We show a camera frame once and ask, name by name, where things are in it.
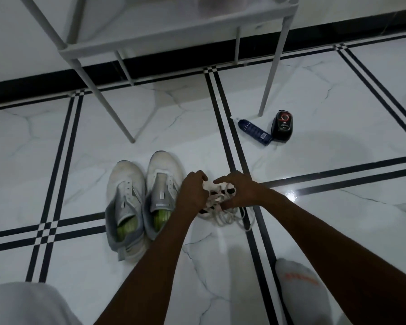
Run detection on white sneaker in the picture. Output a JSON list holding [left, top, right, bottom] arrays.
[[105, 160, 148, 262], [143, 151, 185, 241]]

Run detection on dark blue spray bottle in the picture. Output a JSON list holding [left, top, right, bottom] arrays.
[[235, 116, 272, 146]]

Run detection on white shorts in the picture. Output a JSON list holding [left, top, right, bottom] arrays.
[[0, 282, 83, 325]]

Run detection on white sock with orange print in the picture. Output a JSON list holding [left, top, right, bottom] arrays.
[[275, 257, 332, 325]]

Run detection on person's left hand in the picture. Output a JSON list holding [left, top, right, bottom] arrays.
[[175, 170, 209, 217]]

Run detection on person's left forearm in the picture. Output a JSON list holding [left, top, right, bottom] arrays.
[[94, 208, 203, 325]]

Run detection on clear box with red lid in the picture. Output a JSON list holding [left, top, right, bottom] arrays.
[[198, 0, 254, 17]]

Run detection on black shoe polish container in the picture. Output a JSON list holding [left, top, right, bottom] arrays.
[[270, 110, 294, 143]]

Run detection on grey metal shelf rack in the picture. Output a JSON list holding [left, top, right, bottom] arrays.
[[18, 0, 300, 144]]

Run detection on person's right hand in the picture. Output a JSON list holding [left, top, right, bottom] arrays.
[[212, 171, 275, 211]]

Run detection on person's right forearm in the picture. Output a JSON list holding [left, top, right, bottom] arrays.
[[257, 191, 406, 325]]

